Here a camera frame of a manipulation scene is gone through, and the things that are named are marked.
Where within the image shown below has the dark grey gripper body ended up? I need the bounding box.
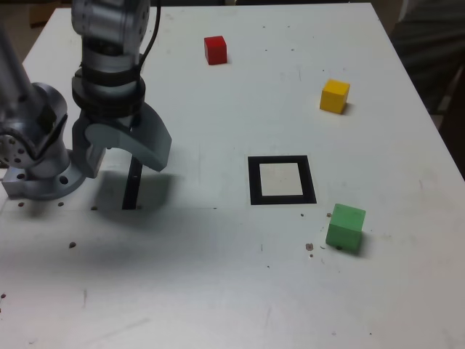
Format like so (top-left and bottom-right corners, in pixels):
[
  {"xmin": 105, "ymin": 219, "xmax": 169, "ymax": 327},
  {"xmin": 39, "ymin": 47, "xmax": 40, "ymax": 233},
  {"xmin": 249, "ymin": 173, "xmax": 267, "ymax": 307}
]
[{"xmin": 77, "ymin": 111, "xmax": 143, "ymax": 132}]

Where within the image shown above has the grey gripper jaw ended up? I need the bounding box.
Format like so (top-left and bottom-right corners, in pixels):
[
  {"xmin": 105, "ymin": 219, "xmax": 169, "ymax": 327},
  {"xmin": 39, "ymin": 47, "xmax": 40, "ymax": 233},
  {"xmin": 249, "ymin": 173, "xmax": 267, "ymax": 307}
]
[
  {"xmin": 129, "ymin": 103, "xmax": 172, "ymax": 172},
  {"xmin": 84, "ymin": 124, "xmax": 162, "ymax": 172}
]

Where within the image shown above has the red cube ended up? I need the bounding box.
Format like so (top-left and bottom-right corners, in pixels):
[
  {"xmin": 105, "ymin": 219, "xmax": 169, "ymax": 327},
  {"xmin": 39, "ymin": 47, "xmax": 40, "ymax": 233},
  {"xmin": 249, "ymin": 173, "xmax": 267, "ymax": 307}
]
[{"xmin": 203, "ymin": 36, "xmax": 228, "ymax": 65}]

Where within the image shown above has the yellow cube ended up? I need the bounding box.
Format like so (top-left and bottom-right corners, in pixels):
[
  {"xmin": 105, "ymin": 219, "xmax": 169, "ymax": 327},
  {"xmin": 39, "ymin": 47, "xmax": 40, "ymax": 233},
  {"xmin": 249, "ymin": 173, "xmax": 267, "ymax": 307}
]
[{"xmin": 319, "ymin": 79, "xmax": 351, "ymax": 115}]

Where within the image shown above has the green cube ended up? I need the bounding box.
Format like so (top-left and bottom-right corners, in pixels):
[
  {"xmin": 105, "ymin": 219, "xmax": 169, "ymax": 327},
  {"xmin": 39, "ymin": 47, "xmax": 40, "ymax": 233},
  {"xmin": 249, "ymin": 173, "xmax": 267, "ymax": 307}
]
[{"xmin": 325, "ymin": 203, "xmax": 367, "ymax": 254}]

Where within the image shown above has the black tape square outline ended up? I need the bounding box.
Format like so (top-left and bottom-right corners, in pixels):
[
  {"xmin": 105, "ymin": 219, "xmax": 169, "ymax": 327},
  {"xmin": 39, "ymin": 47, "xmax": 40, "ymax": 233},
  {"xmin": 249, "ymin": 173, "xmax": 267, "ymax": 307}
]
[{"xmin": 247, "ymin": 155, "xmax": 318, "ymax": 206}]

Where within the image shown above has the black tape strip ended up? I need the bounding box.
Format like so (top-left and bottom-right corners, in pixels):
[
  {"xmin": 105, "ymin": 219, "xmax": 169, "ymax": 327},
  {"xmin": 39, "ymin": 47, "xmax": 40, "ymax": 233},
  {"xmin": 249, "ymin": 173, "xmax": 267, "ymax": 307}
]
[{"xmin": 121, "ymin": 152, "xmax": 143, "ymax": 210}]

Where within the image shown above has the brown cardboard box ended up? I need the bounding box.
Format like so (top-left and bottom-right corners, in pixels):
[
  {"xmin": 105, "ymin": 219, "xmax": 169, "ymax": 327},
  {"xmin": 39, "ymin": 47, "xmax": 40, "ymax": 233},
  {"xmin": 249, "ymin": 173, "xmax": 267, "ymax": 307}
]
[{"xmin": 28, "ymin": 0, "xmax": 55, "ymax": 28}]

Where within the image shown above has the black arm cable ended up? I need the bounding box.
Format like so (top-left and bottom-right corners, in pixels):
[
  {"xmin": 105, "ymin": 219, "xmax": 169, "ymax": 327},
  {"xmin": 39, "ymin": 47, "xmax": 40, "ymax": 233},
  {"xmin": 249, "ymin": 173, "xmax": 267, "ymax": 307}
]
[{"xmin": 136, "ymin": 0, "xmax": 163, "ymax": 73}]

